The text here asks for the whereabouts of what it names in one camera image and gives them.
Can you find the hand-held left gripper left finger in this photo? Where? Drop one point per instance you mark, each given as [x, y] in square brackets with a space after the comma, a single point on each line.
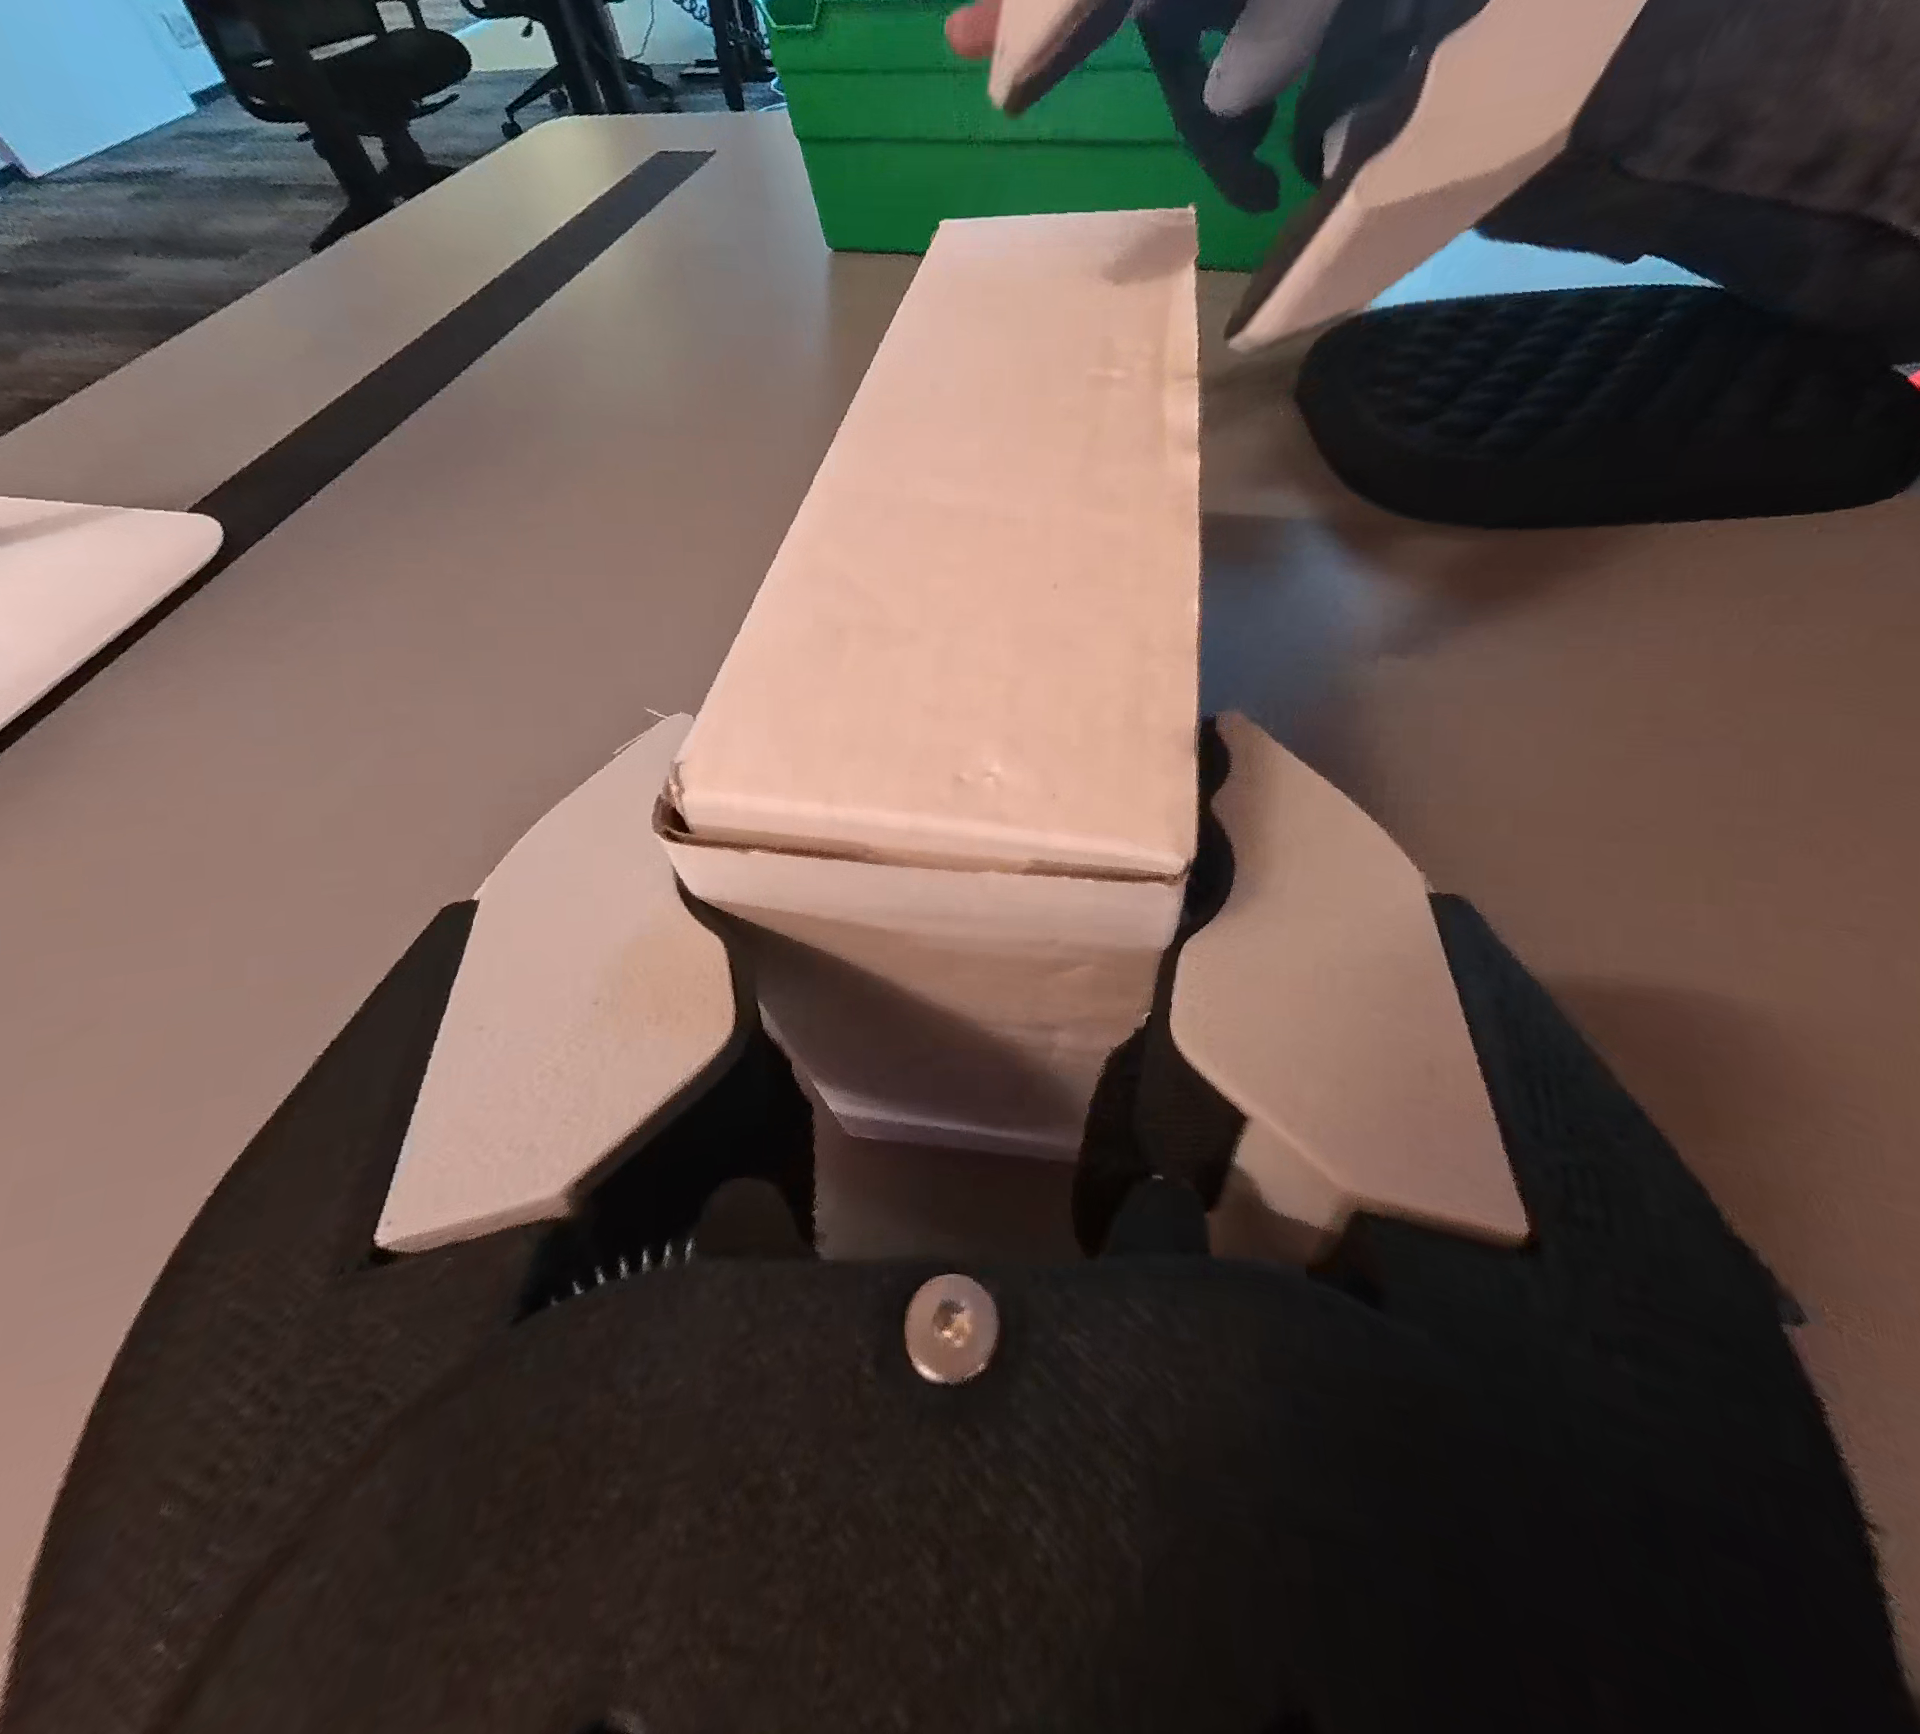
[570, 1014]

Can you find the black mesh cushion pad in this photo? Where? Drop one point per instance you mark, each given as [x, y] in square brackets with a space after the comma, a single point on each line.
[1575, 414]

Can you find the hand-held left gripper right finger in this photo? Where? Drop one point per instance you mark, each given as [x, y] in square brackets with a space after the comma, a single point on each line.
[1321, 1014]

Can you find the green plastic bin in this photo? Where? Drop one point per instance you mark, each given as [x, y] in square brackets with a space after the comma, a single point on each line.
[930, 159]

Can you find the long cardboard box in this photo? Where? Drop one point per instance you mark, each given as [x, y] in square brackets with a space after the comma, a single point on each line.
[975, 534]

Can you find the clear document stand white base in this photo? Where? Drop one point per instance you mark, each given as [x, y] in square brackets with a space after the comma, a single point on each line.
[75, 595]

